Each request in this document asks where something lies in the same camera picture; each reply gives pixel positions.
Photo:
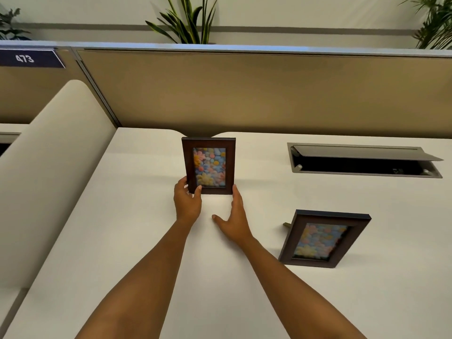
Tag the person's left hand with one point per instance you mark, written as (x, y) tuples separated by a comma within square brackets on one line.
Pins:
[(185, 204)]

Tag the person's right hand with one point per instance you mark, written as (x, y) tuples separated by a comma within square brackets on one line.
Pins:
[(236, 222)]

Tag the person's left thumb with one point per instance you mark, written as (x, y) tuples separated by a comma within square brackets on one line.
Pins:
[(197, 192)]

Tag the person's right thumb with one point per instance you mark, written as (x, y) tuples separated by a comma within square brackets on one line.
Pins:
[(219, 219)]

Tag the brown flower picture frame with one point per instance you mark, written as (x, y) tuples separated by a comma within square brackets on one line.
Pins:
[(353, 240), (212, 144)]

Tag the person's right forearm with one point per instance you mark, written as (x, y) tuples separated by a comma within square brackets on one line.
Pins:
[(293, 289)]

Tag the person's left forearm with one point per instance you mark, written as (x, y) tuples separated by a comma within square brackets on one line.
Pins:
[(141, 282)]

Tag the beige desk partition panel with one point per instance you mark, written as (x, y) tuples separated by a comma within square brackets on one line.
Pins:
[(265, 91), (31, 95)]

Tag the cream curved side divider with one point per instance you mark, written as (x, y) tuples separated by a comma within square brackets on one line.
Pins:
[(53, 165)]

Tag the green snake plant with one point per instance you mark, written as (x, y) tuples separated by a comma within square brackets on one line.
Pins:
[(187, 24)]

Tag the dark blue desk sign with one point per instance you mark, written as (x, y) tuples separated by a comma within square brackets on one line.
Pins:
[(24, 58)]

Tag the green leafy plant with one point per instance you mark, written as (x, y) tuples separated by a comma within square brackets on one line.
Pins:
[(10, 28)]

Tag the green palm plant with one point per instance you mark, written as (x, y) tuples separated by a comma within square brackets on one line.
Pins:
[(436, 24)]

